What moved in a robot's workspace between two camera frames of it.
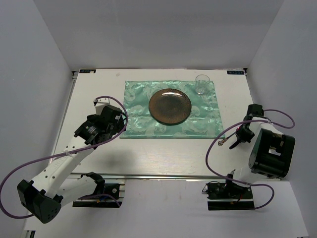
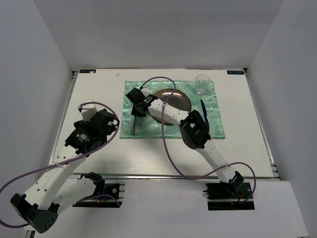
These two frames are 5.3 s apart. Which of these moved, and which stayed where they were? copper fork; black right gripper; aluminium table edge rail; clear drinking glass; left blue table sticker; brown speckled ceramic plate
Moved: black right gripper; copper fork
Stayed: clear drinking glass; aluminium table edge rail; brown speckled ceramic plate; left blue table sticker
